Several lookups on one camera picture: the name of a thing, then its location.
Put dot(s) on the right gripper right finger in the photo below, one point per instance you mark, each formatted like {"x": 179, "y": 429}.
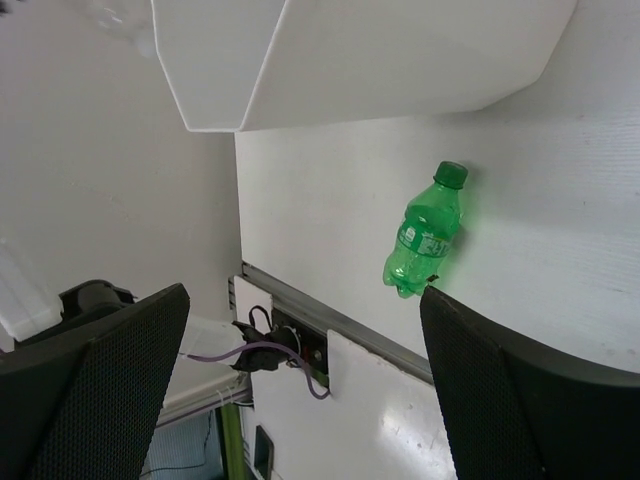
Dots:
{"x": 515, "y": 408}

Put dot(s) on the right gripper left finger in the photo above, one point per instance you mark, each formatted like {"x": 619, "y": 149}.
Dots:
{"x": 89, "y": 422}

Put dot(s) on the green plastic soda bottle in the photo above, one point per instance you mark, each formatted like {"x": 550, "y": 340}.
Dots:
{"x": 426, "y": 233}

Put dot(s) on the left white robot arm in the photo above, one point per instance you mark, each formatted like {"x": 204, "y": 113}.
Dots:
{"x": 97, "y": 316}

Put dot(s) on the white octagonal plastic bin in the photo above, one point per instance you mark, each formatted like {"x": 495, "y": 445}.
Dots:
{"x": 236, "y": 66}

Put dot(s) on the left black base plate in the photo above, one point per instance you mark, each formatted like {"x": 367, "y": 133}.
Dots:
{"x": 295, "y": 350}

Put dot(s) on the aluminium front rail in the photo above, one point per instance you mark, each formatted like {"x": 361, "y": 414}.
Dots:
{"x": 312, "y": 320}

